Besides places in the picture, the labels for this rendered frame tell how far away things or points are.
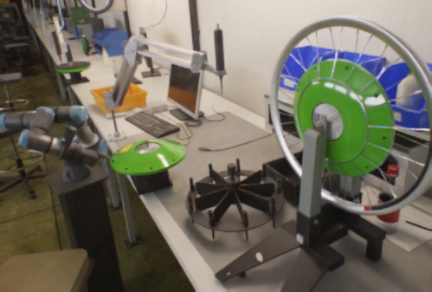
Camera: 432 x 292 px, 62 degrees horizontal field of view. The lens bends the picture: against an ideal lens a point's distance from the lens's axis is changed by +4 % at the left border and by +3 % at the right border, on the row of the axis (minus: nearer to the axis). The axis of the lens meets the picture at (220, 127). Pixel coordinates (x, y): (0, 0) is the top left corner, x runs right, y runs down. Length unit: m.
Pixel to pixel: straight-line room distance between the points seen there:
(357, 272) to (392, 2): 0.96
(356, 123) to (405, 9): 0.70
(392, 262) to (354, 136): 0.46
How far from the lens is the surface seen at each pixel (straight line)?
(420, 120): 1.28
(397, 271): 1.21
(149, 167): 1.39
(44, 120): 1.44
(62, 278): 1.72
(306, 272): 1.04
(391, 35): 0.84
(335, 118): 0.94
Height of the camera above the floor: 1.71
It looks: 22 degrees down
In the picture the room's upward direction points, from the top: 4 degrees counter-clockwise
